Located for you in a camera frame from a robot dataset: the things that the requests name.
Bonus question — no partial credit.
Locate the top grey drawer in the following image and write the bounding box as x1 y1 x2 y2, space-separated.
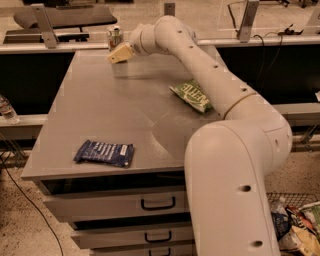
44 186 189 222

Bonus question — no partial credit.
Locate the left metal bracket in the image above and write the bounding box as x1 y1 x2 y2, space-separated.
31 3 58 49

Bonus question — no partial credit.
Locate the blue snack bag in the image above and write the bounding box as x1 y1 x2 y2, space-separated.
74 140 134 167

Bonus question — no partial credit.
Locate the middle metal bracket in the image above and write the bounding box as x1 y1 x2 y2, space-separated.
164 3 176 16

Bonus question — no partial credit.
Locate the black floor cable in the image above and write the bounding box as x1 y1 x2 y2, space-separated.
0 156 65 256

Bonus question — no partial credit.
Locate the clear plastic water bottle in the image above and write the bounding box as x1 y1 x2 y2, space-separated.
0 94 20 124

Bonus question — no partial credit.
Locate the metal bracket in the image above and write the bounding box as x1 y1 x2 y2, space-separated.
31 3 58 49
164 3 176 16
237 0 259 43

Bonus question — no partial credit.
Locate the middle grey drawer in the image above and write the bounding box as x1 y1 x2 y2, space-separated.
71 221 193 249

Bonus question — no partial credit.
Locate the grey drawer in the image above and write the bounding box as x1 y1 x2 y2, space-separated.
90 243 197 256
44 186 189 222
71 221 193 249

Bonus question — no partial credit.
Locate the plastic bottle in basket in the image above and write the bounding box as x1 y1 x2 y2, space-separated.
270 197 286 214

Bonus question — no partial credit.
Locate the right metal bracket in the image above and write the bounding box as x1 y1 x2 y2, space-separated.
237 0 259 43

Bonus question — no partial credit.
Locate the dark blue bag in basket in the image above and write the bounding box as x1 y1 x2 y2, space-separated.
271 212 291 240

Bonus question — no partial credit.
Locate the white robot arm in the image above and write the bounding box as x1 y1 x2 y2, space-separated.
109 16 292 256

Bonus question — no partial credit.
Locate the grey drawer cabinet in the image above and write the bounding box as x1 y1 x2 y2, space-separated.
22 50 215 256

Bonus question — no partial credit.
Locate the green jalapeno chip bag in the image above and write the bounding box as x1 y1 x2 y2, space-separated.
169 80 212 114

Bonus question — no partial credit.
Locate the yellow snack bag in basket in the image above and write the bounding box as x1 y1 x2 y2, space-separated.
279 226 320 256

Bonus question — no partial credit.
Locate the bottom grey drawer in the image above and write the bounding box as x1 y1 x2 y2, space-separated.
90 243 197 256

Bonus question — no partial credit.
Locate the wire basket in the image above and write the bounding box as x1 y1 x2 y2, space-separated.
266 191 320 256

